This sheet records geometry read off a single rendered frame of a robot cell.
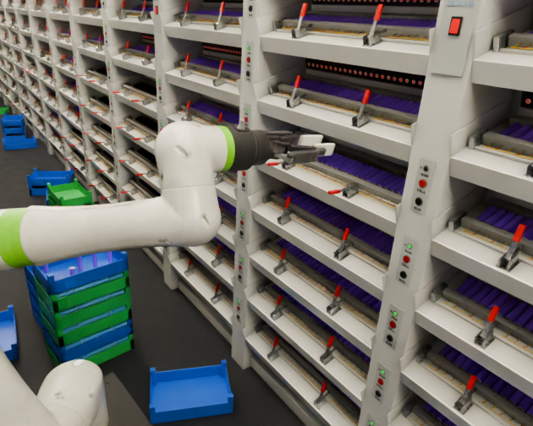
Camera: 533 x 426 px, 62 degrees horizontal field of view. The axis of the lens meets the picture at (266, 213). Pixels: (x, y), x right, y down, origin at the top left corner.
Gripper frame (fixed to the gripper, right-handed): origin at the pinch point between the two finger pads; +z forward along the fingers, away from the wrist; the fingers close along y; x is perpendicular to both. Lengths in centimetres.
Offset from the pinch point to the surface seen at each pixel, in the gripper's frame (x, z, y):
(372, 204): 12.5, 16.2, -10.1
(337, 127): -1.6, 12.7, 6.7
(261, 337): 95, 25, 19
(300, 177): 18.5, 14.8, 16.0
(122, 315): 106, -17, 60
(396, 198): 8.1, 18.1, -14.4
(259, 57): -7.5, 12.0, 45.9
